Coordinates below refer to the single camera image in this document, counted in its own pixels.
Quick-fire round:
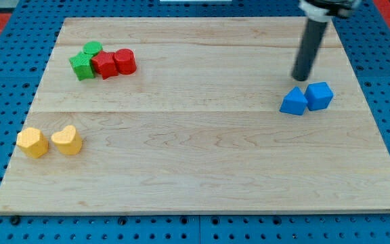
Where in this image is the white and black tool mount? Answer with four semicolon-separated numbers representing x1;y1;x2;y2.
298;0;362;22

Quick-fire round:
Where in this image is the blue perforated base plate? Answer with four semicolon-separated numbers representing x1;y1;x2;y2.
0;1;390;243

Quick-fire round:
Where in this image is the green cylinder block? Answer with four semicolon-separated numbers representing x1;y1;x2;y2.
83;41;103;56

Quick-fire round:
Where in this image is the yellow heart block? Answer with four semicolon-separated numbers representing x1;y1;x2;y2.
51;125;83;155

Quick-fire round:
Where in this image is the blue triangle block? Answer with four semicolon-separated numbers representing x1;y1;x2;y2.
280;87;308;115

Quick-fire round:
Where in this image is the green star block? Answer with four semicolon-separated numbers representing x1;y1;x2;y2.
68;52;95;81

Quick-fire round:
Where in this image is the red cylinder block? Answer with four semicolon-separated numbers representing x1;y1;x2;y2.
114;48;137;75

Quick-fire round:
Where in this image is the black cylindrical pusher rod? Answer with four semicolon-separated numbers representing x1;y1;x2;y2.
291;18;328;81

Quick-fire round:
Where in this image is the yellow hexagon block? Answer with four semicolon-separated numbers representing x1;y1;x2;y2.
16;127;49;159

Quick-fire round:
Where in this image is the red star block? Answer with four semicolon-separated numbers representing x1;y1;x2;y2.
91;51;118;80

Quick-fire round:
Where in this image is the blue cube block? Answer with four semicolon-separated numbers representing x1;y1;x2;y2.
305;82;334;111

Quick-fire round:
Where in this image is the wooden board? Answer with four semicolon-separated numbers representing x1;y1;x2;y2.
0;17;390;216

